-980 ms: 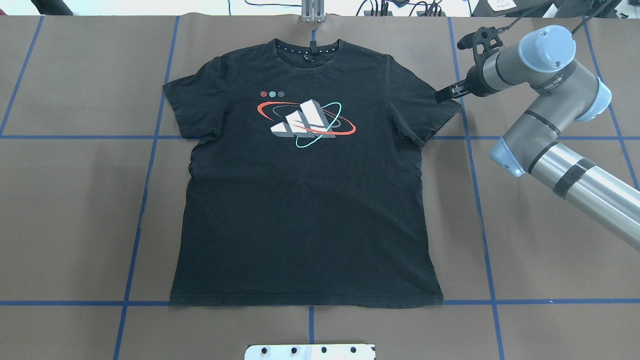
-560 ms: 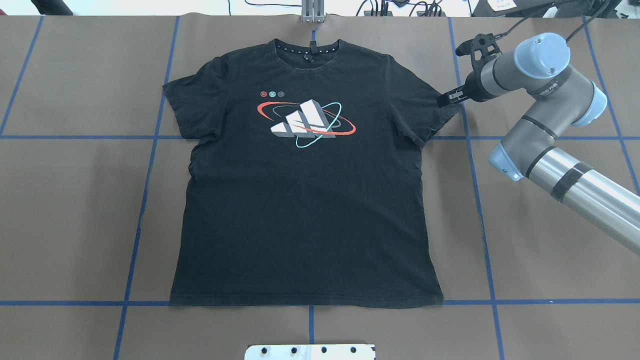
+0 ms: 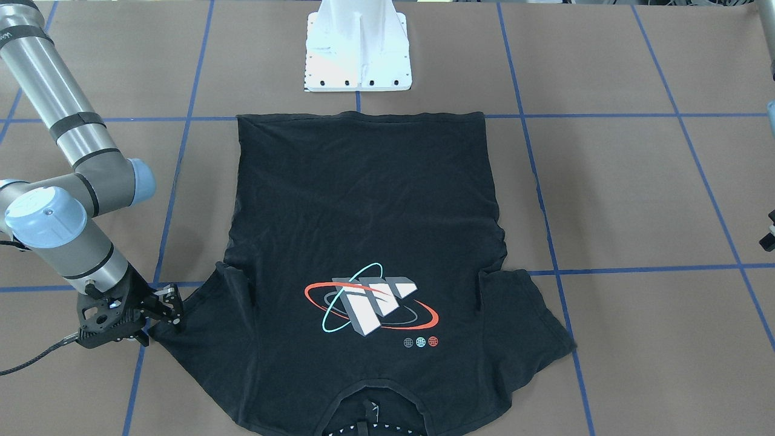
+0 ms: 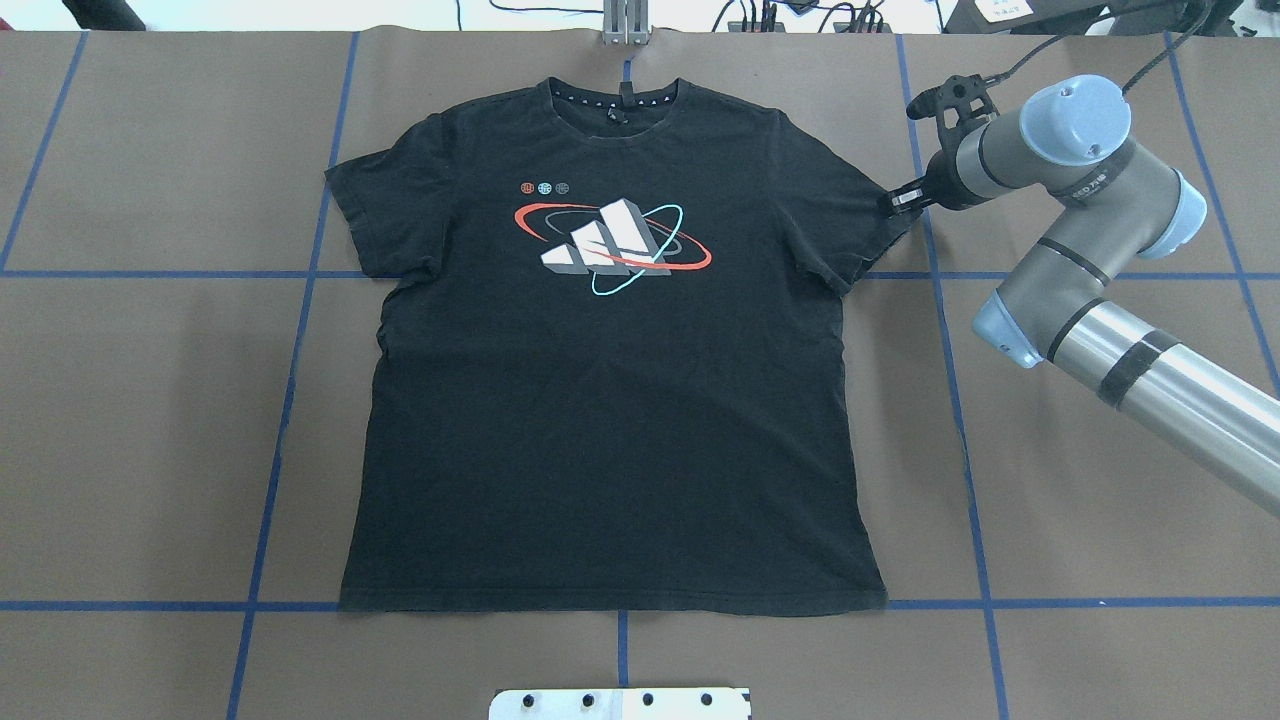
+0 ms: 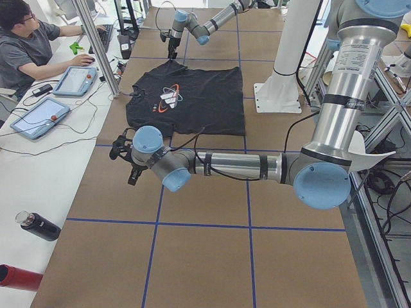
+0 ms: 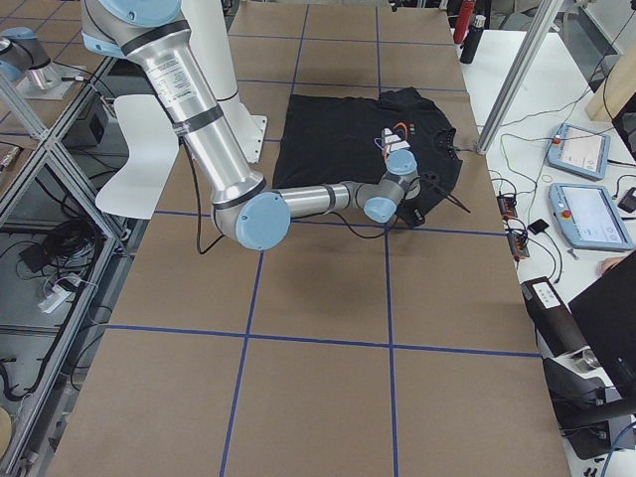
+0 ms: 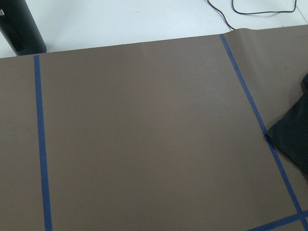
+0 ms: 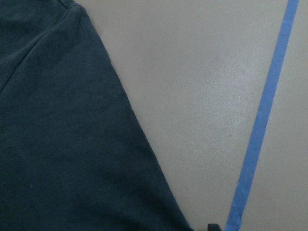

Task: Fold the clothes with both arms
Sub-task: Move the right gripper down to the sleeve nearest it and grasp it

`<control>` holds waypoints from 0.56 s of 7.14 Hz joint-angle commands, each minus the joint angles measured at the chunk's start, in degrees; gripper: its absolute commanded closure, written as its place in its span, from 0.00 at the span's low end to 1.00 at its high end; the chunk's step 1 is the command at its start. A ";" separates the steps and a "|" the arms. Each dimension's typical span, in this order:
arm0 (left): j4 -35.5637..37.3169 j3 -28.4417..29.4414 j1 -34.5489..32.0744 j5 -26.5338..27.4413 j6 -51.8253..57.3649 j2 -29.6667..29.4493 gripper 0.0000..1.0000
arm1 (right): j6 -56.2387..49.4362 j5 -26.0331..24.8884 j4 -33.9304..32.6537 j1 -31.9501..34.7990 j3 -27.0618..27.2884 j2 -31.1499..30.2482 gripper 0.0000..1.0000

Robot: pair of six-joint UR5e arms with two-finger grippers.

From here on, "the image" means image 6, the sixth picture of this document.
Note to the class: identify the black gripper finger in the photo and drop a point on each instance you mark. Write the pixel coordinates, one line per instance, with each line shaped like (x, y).
(454, 200)

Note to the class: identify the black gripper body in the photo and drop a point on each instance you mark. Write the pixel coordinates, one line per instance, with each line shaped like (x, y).
(413, 197)

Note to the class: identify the black graphic t-shirt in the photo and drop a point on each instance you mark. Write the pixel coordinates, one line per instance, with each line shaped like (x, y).
(328, 140)

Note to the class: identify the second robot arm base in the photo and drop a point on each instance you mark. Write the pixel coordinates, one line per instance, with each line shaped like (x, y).
(26, 64)

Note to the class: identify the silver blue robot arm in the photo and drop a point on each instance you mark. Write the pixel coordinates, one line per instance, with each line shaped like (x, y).
(183, 48)

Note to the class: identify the orange circuit board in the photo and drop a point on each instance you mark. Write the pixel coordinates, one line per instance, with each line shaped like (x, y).
(507, 206)

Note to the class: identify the black water bottle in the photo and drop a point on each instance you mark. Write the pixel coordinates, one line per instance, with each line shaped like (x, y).
(471, 42)

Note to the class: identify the lower teach pendant tablet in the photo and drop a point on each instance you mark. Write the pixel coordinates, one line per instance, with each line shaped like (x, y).
(587, 217)

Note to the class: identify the teach pendant tablet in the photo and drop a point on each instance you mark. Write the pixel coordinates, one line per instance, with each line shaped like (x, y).
(579, 151)
(587, 217)

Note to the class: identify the upper teach pendant tablet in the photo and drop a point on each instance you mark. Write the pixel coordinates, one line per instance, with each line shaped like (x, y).
(579, 151)

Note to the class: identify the black cylinder device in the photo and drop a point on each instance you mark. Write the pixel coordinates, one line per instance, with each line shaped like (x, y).
(552, 318)

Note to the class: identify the red water bottle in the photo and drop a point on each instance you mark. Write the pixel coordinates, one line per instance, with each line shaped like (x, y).
(462, 21)

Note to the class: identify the black monitor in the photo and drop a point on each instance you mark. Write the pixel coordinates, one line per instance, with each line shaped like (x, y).
(605, 314)

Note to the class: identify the white plastic chair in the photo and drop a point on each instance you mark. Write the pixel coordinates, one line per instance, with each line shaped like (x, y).
(134, 191)

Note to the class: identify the aluminium frame post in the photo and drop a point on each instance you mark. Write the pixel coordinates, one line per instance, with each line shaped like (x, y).
(524, 58)

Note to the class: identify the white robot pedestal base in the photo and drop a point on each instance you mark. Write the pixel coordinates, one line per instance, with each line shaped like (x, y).
(211, 48)

